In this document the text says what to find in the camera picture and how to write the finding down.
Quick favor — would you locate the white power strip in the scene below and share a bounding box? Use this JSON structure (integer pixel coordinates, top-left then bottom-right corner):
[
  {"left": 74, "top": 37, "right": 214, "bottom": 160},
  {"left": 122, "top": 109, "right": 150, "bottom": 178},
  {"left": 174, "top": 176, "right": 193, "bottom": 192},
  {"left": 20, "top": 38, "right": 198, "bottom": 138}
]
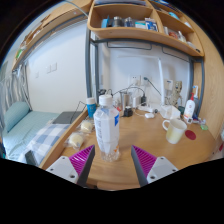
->
[{"left": 137, "top": 104, "right": 158, "bottom": 113}]

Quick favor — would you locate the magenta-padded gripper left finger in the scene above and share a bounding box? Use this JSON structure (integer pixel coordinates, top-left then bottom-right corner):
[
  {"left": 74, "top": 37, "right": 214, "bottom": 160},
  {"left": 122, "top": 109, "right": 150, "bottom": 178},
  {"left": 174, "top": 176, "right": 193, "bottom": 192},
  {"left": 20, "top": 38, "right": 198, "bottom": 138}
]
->
[{"left": 45, "top": 144, "right": 97, "bottom": 188}]

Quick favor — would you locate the bed with checked blanket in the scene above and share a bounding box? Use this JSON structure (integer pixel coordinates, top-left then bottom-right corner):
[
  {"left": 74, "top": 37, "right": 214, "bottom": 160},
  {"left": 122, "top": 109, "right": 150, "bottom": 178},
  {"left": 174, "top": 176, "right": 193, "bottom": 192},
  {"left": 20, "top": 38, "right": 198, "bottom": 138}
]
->
[{"left": 1, "top": 101, "right": 73, "bottom": 164}]

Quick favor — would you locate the clear plastic water bottle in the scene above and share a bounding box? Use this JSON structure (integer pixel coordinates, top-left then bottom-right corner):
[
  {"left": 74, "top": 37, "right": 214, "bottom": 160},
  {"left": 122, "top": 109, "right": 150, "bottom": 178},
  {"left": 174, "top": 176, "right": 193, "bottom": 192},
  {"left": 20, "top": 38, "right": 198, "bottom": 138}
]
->
[{"left": 93, "top": 94, "right": 121, "bottom": 163}]

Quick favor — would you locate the blue spray bottle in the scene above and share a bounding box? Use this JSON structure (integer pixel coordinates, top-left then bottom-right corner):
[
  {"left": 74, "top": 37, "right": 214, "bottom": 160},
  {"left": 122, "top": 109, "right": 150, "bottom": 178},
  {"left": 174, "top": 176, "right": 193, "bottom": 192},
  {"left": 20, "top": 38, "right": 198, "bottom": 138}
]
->
[{"left": 192, "top": 85, "right": 201, "bottom": 118}]

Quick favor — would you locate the striped curtain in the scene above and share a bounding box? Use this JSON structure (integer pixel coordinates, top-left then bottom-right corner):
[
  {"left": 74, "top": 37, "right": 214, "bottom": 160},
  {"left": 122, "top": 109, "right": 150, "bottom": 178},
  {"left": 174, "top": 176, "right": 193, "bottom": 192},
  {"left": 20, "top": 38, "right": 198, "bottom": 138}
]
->
[{"left": 0, "top": 66, "right": 33, "bottom": 114}]

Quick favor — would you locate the blue white-capped can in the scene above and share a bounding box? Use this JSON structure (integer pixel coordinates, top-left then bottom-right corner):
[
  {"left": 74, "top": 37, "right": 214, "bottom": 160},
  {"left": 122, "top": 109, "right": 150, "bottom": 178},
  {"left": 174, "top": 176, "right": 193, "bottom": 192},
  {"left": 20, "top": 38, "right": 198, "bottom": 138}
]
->
[{"left": 85, "top": 97, "right": 98, "bottom": 118}]

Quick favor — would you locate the white desk lamp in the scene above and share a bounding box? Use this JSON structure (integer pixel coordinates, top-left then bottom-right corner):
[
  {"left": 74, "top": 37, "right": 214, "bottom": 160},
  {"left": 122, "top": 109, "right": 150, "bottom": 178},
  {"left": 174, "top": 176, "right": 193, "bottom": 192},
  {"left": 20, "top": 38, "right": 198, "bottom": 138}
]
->
[{"left": 116, "top": 54, "right": 166, "bottom": 108}]

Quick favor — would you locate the small wooden figure toy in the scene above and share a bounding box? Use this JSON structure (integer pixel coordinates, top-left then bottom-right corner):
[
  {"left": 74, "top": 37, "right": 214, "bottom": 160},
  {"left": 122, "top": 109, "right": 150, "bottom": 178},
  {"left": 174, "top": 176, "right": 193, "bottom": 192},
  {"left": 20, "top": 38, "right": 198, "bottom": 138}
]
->
[{"left": 166, "top": 80, "right": 184, "bottom": 108}]

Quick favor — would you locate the cream ceramic mug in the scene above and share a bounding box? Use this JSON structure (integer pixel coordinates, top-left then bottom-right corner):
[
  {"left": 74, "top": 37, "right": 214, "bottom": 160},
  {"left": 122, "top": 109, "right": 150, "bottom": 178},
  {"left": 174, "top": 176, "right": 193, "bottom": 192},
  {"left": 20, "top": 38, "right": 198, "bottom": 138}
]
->
[{"left": 161, "top": 118, "right": 188, "bottom": 145}]

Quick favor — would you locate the bagged bread bun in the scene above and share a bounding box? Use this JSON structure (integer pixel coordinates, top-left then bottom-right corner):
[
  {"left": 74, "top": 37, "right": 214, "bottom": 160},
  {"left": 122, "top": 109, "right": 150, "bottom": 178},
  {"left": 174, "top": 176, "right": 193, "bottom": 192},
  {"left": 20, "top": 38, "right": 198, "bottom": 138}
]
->
[
  {"left": 79, "top": 119, "right": 94, "bottom": 133},
  {"left": 68, "top": 132, "right": 85, "bottom": 149}
]

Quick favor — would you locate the wooden shelf unit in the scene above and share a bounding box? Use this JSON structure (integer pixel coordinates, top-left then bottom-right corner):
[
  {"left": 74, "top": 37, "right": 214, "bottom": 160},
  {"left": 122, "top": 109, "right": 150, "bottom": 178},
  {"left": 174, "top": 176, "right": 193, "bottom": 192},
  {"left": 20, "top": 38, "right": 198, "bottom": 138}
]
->
[{"left": 87, "top": 0, "right": 205, "bottom": 58}]

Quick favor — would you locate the metal cup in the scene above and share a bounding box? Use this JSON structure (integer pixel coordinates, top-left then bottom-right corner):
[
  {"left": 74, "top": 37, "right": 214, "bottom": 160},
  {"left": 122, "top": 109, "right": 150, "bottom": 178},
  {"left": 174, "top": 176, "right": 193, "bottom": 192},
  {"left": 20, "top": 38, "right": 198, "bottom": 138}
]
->
[{"left": 119, "top": 91, "right": 132, "bottom": 109}]

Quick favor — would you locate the light green pillow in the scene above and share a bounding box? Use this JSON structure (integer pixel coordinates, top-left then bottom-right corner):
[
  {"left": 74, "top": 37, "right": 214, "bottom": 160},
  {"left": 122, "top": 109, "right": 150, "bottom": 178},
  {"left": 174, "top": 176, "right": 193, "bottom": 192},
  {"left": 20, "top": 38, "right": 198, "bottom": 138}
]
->
[{"left": 3, "top": 101, "right": 31, "bottom": 133}]

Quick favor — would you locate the white paper bag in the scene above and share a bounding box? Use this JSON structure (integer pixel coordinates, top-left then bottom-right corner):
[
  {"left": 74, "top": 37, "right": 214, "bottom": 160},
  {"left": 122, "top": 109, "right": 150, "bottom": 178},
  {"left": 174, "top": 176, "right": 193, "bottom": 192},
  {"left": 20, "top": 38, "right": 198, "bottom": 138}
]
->
[{"left": 159, "top": 104, "right": 182, "bottom": 120}]

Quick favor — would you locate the white red-pump dispenser bottle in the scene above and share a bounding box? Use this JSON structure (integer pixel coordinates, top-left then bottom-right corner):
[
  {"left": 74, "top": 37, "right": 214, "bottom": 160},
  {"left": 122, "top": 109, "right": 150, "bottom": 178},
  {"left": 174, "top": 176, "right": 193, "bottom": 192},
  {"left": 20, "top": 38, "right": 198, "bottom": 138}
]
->
[{"left": 183, "top": 92, "right": 197, "bottom": 125}]

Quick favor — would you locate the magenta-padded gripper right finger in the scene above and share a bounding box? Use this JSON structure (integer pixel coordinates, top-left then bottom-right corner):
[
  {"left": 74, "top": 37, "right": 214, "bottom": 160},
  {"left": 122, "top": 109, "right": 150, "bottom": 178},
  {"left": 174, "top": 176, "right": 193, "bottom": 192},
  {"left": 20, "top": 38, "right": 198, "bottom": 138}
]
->
[{"left": 130, "top": 144, "right": 179, "bottom": 188}]

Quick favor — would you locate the dark grey laptop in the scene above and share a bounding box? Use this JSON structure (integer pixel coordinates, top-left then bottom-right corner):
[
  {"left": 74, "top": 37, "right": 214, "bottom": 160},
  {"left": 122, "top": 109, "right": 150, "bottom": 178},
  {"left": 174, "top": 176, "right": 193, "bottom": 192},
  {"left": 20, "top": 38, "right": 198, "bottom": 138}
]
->
[{"left": 52, "top": 110, "right": 84, "bottom": 125}]

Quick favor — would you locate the wooden bunk bed frame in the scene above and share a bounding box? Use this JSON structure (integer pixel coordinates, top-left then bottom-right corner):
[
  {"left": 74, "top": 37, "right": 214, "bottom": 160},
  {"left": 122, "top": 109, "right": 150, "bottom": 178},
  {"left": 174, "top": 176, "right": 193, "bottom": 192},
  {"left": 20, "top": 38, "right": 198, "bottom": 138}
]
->
[{"left": 11, "top": 0, "right": 93, "bottom": 71}]

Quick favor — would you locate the black charger block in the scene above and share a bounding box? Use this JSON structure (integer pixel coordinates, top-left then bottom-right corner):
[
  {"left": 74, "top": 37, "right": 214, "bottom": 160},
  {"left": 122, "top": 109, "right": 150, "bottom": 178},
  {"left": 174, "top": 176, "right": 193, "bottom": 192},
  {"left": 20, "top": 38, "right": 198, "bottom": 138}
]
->
[{"left": 123, "top": 106, "right": 134, "bottom": 118}]

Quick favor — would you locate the flat round red coaster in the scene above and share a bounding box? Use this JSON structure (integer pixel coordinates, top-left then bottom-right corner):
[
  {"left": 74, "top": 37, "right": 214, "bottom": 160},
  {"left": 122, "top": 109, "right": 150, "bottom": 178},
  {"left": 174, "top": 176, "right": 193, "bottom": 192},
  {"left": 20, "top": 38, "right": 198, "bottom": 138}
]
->
[{"left": 184, "top": 129, "right": 197, "bottom": 141}]

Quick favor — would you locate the grey metal desk frame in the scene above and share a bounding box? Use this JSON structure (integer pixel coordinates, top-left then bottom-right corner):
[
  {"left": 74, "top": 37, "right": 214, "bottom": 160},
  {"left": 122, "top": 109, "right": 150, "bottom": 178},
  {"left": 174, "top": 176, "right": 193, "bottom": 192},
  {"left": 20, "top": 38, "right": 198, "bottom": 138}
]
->
[{"left": 84, "top": 26, "right": 205, "bottom": 118}]

